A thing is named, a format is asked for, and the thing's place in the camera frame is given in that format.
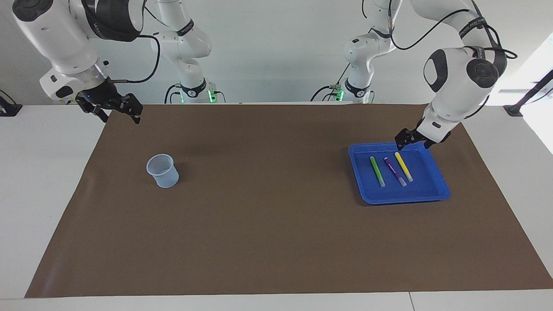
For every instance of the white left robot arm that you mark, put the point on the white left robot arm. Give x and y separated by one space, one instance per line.
458 82

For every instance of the black table clamp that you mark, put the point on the black table clamp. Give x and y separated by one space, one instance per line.
8 110

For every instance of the brown table mat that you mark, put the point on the brown table mat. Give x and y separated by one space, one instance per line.
276 237

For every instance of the translucent plastic cup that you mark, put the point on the translucent plastic cup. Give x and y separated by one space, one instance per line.
167 180

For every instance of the white power box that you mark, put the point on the white power box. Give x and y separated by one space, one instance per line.
65 101

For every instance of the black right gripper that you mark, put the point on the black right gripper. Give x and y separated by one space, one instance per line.
108 99

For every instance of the yellow pen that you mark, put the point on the yellow pen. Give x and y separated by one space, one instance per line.
403 166

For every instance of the blue plastic tray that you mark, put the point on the blue plastic tray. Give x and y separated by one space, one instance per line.
423 192

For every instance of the green pen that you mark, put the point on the green pen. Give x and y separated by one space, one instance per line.
377 171

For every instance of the purple pen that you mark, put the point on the purple pen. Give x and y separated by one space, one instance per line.
393 169

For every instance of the black camera stand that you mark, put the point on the black camera stand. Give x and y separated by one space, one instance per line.
513 110

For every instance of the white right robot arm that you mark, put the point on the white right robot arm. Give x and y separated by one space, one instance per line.
65 34

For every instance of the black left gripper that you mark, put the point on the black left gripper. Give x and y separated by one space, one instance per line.
417 136

